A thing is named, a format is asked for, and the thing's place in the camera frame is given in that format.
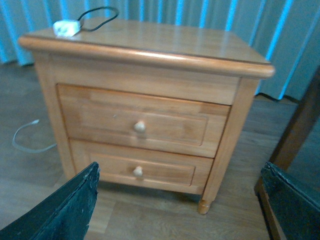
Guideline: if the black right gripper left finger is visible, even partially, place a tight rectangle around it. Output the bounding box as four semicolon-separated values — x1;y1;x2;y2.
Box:
0;162;100;240

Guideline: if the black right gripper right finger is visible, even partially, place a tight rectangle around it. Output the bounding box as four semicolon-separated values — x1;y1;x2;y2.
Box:
261;162;320;240

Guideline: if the wooden drawer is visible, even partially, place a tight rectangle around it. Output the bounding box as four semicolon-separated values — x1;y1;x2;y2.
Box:
57;84;230;158
70;139;213;195

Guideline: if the white charger adapter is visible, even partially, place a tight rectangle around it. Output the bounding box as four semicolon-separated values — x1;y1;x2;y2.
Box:
52;20;81;37

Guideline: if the black charger cable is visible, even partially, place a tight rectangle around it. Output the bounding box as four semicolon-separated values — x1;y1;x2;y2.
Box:
76;6;119;32

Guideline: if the wooden nightstand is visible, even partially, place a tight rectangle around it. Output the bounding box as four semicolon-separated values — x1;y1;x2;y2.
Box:
18;19;275;215

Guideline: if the pale pleated curtain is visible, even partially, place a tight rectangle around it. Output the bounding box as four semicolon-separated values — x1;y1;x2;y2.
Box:
0;0;320;100

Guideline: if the white cable on floor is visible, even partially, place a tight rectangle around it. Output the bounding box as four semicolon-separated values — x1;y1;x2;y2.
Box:
12;119;57;154

